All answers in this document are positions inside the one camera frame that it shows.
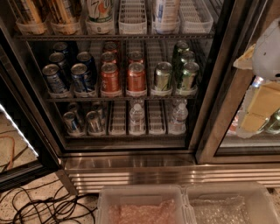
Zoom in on back right green can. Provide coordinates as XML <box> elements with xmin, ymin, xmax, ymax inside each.
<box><xmin>172</xmin><ymin>40</ymin><xmax>190</xmax><ymax>66</ymax></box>

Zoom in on closed right fridge door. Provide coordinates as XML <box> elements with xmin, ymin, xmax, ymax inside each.
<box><xmin>192</xmin><ymin>0</ymin><xmax>280</xmax><ymax>164</ymax></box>

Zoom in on right water bottle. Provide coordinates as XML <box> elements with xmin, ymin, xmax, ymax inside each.
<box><xmin>169</xmin><ymin>99</ymin><xmax>188</xmax><ymax>135</ymax></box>

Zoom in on middle left orange can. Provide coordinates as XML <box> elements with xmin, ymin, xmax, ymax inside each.
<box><xmin>101</xmin><ymin>52</ymin><xmax>117</xmax><ymax>64</ymax></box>

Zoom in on green can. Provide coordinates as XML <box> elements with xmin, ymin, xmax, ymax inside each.
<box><xmin>179</xmin><ymin>51</ymin><xmax>195</xmax><ymax>65</ymax></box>
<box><xmin>172</xmin><ymin>40</ymin><xmax>190</xmax><ymax>66</ymax></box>
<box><xmin>154</xmin><ymin>61</ymin><xmax>172</xmax><ymax>91</ymax></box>
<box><xmin>177</xmin><ymin>61</ymin><xmax>200</xmax><ymax>91</ymax></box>

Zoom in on bottom right silver can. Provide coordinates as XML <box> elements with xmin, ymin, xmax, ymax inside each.
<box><xmin>87</xmin><ymin>111</ymin><xmax>102</xmax><ymax>133</ymax></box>

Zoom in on middle left blue can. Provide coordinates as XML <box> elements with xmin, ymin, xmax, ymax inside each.
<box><xmin>49</xmin><ymin>52</ymin><xmax>72</xmax><ymax>85</ymax></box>

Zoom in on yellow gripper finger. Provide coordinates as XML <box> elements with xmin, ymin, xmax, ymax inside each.
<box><xmin>241</xmin><ymin>81</ymin><xmax>280</xmax><ymax>132</ymax></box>
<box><xmin>233</xmin><ymin>44</ymin><xmax>256</xmax><ymax>70</ymax></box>

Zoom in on front left orange can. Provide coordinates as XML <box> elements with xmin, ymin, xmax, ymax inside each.
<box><xmin>101</xmin><ymin>63</ymin><xmax>120</xmax><ymax>93</ymax></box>

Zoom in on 7up bottle top shelf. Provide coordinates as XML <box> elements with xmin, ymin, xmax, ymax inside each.
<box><xmin>87</xmin><ymin>0</ymin><xmax>114</xmax><ymax>23</ymax></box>

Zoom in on back left orange can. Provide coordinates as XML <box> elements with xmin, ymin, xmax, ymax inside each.
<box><xmin>102</xmin><ymin>41</ymin><xmax>118</xmax><ymax>53</ymax></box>

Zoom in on white bottle top shelf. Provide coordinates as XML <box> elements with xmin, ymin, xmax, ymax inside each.
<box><xmin>152</xmin><ymin>0</ymin><xmax>180</xmax><ymax>28</ymax></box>

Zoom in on open fridge glass door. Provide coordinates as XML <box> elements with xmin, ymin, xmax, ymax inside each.
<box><xmin>0</xmin><ymin>43</ymin><xmax>60</xmax><ymax>192</ymax></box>

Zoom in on yellow bottle shelf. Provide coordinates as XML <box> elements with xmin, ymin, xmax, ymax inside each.
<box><xmin>13</xmin><ymin>0</ymin><xmax>48</xmax><ymax>25</ymax></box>
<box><xmin>46</xmin><ymin>0</ymin><xmax>82</xmax><ymax>25</ymax></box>

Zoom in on bottom left silver can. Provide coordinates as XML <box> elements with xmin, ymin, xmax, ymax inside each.
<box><xmin>63</xmin><ymin>111</ymin><xmax>81</xmax><ymax>134</ymax></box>

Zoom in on back left blue can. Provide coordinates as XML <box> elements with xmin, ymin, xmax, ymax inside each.
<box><xmin>52</xmin><ymin>42</ymin><xmax>72</xmax><ymax>58</ymax></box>

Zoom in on front left green can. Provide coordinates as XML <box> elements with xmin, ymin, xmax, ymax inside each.
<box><xmin>154</xmin><ymin>61</ymin><xmax>172</xmax><ymax>91</ymax></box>

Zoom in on middle right blue can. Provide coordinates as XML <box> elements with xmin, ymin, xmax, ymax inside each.
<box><xmin>76</xmin><ymin>52</ymin><xmax>97</xmax><ymax>83</ymax></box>

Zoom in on right empty tray top shelf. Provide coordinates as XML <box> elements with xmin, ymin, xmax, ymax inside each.
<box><xmin>178</xmin><ymin>0</ymin><xmax>214</xmax><ymax>34</ymax></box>

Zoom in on black floor cables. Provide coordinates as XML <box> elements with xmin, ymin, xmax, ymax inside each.
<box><xmin>0</xmin><ymin>178</ymin><xmax>97</xmax><ymax>224</ymax></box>

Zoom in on blue can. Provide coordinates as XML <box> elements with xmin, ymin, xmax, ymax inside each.
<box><xmin>71</xmin><ymin>63</ymin><xmax>95</xmax><ymax>93</ymax></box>
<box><xmin>52</xmin><ymin>42</ymin><xmax>72</xmax><ymax>58</ymax></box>
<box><xmin>76</xmin><ymin>52</ymin><xmax>97</xmax><ymax>83</ymax></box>
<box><xmin>42</xmin><ymin>64</ymin><xmax>68</xmax><ymax>94</ymax></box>
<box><xmin>49</xmin><ymin>52</ymin><xmax>72</xmax><ymax>85</ymax></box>

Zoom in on water bottle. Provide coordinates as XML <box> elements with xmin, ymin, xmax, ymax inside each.
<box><xmin>129</xmin><ymin>103</ymin><xmax>145</xmax><ymax>135</ymax></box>
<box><xmin>169</xmin><ymin>99</ymin><xmax>188</xmax><ymax>135</ymax></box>

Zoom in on front right blue can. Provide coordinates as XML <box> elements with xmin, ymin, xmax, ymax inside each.
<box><xmin>71</xmin><ymin>63</ymin><xmax>95</xmax><ymax>93</ymax></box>

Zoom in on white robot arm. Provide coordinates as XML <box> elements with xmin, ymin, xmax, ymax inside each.
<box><xmin>234</xmin><ymin>18</ymin><xmax>280</xmax><ymax>132</ymax></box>

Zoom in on orange floor cable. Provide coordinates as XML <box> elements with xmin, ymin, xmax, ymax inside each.
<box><xmin>0</xmin><ymin>134</ymin><xmax>16</xmax><ymax>172</ymax></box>

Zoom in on back right orange can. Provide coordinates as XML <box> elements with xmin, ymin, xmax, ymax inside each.
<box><xmin>128</xmin><ymin>51</ymin><xmax>144</xmax><ymax>64</ymax></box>

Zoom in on front right green can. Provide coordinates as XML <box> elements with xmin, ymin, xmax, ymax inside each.
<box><xmin>177</xmin><ymin>61</ymin><xmax>200</xmax><ymax>91</ymax></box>

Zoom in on middle right green can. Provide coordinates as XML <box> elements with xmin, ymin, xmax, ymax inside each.
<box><xmin>179</xmin><ymin>51</ymin><xmax>195</xmax><ymax>65</ymax></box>

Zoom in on orange can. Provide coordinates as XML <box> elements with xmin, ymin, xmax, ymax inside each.
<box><xmin>101</xmin><ymin>52</ymin><xmax>117</xmax><ymax>64</ymax></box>
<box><xmin>127</xmin><ymin>62</ymin><xmax>145</xmax><ymax>92</ymax></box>
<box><xmin>102</xmin><ymin>41</ymin><xmax>118</xmax><ymax>53</ymax></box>
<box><xmin>128</xmin><ymin>51</ymin><xmax>144</xmax><ymax>64</ymax></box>
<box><xmin>101</xmin><ymin>63</ymin><xmax>120</xmax><ymax>93</ymax></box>

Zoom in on front left blue can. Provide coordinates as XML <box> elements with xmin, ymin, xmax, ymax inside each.
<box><xmin>42</xmin><ymin>64</ymin><xmax>68</xmax><ymax>94</ymax></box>

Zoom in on left water bottle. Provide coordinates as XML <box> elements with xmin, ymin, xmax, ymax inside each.
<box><xmin>129</xmin><ymin>103</ymin><xmax>145</xmax><ymax>135</ymax></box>

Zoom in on silver can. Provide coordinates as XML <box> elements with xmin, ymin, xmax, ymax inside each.
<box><xmin>63</xmin><ymin>111</ymin><xmax>81</xmax><ymax>134</ymax></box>
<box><xmin>87</xmin><ymin>111</ymin><xmax>102</xmax><ymax>133</ymax></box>

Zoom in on left clear plastic bin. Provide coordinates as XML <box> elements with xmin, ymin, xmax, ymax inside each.
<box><xmin>95</xmin><ymin>185</ymin><xmax>197</xmax><ymax>224</ymax></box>

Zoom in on front right orange can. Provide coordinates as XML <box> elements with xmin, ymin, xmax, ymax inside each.
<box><xmin>127</xmin><ymin>62</ymin><xmax>145</xmax><ymax>92</ymax></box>

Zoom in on right clear plastic bin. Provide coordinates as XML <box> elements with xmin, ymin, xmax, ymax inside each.
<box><xmin>185</xmin><ymin>182</ymin><xmax>280</xmax><ymax>224</ymax></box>

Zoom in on left yellow bottle top shelf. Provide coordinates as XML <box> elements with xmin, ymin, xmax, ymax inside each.
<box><xmin>13</xmin><ymin>0</ymin><xmax>48</xmax><ymax>25</ymax></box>

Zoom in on clear plastic bin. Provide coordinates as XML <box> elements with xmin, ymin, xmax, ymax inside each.
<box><xmin>185</xmin><ymin>182</ymin><xmax>280</xmax><ymax>224</ymax></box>
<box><xmin>95</xmin><ymin>185</ymin><xmax>197</xmax><ymax>224</ymax></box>

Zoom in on empty white tray top shelf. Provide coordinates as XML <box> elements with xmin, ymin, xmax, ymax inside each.
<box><xmin>118</xmin><ymin>0</ymin><xmax>147</xmax><ymax>35</ymax></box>

